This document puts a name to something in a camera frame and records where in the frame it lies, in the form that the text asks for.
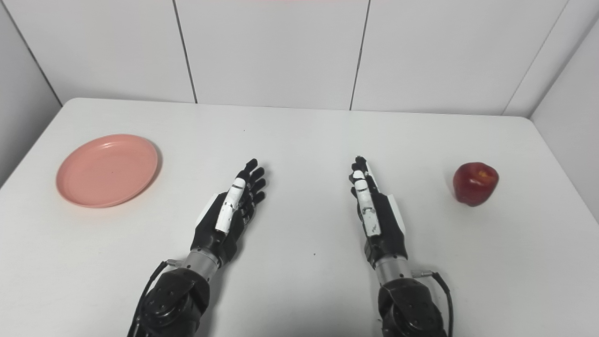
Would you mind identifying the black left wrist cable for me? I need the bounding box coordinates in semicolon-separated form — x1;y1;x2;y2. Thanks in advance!
127;259;183;337

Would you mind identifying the red apple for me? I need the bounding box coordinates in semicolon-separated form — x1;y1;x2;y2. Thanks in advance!
452;162;499;207

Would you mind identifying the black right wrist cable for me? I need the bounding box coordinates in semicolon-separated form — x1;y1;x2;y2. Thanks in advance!
412;269;454;337

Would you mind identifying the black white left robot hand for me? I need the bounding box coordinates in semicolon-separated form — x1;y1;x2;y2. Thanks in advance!
190;158;267;268

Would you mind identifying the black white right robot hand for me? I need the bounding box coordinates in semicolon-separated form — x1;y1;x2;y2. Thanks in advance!
349;156;409;268

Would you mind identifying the pink plate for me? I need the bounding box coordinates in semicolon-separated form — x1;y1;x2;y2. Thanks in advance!
56;134;159;208

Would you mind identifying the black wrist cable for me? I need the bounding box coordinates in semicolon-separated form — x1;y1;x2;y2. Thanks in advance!
412;269;454;337
127;259;183;337

